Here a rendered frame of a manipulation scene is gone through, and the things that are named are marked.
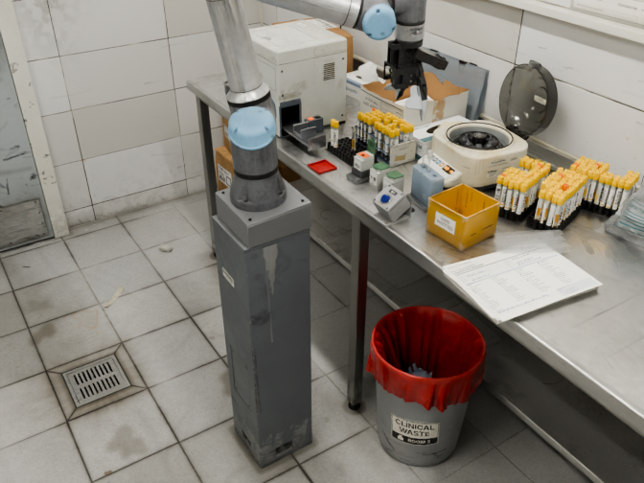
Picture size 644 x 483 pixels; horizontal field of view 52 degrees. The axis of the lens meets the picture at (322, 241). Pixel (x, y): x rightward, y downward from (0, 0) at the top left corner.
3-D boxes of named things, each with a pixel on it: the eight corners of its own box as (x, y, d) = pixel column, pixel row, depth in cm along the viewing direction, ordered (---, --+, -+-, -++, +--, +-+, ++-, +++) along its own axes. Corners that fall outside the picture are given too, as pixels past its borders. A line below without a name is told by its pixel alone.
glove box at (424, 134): (402, 149, 218) (403, 123, 213) (456, 133, 229) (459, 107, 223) (426, 164, 209) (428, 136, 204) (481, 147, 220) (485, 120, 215)
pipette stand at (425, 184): (405, 196, 192) (408, 166, 186) (425, 192, 194) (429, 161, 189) (424, 213, 184) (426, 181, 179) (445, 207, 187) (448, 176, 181)
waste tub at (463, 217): (424, 230, 177) (427, 197, 172) (458, 214, 184) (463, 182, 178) (461, 252, 168) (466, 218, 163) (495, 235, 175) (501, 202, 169)
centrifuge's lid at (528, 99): (508, 51, 201) (529, 51, 204) (488, 128, 213) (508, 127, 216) (555, 73, 184) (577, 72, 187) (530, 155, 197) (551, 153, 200)
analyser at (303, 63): (242, 112, 245) (237, 30, 229) (305, 97, 257) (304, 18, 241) (284, 142, 223) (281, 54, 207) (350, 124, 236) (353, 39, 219)
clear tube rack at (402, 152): (353, 144, 222) (353, 124, 218) (377, 137, 226) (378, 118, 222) (390, 168, 207) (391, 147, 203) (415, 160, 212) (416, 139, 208)
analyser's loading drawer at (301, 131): (277, 128, 227) (277, 115, 224) (293, 125, 230) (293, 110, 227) (309, 150, 213) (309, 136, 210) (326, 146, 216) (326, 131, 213)
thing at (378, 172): (369, 185, 198) (370, 165, 194) (381, 181, 200) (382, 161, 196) (377, 191, 195) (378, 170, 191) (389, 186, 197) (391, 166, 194)
